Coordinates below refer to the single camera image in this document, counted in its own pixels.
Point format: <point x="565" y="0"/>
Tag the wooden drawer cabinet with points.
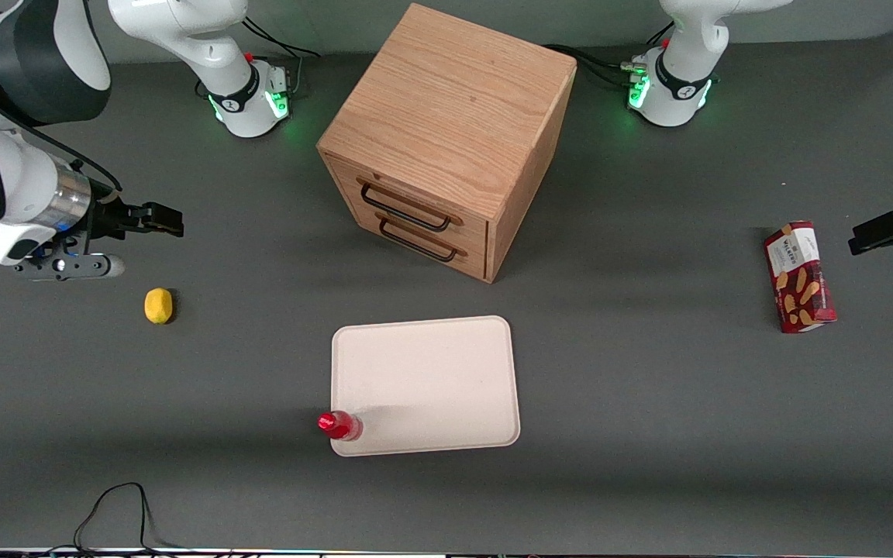
<point x="446" y="101"/>

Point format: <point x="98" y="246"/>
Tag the red cookie box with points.
<point x="799" y="279"/>

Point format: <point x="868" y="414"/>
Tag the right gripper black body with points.
<point x="111" y="217"/>

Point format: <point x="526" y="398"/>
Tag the wooden drawer front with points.
<point x="471" y="229"/>
<point x="474" y="263"/>

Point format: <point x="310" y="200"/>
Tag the beige rectangular tray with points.
<point x="431" y="380"/>

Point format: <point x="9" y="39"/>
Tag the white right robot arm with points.
<point x="12" y="178"/>

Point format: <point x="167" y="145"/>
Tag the yellow lemon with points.
<point x="158" y="306"/>

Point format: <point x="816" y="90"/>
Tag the red coke bottle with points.
<point x="346" y="427"/>

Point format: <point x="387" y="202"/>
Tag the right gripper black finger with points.
<point x="163" y="213"/>
<point x="165" y="227"/>

